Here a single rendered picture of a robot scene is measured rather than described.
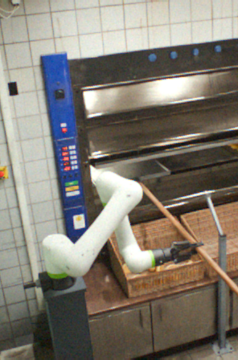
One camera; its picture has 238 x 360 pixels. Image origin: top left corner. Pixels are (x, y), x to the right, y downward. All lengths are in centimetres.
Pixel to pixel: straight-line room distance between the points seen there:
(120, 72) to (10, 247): 142
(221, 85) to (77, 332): 197
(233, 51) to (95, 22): 102
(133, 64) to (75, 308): 164
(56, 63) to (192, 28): 94
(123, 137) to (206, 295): 123
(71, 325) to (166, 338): 121
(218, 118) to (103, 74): 93
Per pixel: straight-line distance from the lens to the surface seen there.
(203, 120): 353
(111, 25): 316
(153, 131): 338
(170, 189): 361
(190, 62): 340
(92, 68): 317
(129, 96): 327
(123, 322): 333
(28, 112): 314
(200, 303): 349
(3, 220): 337
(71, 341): 255
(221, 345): 374
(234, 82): 357
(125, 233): 252
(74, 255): 216
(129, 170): 365
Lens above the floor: 257
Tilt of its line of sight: 23 degrees down
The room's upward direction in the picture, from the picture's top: 5 degrees counter-clockwise
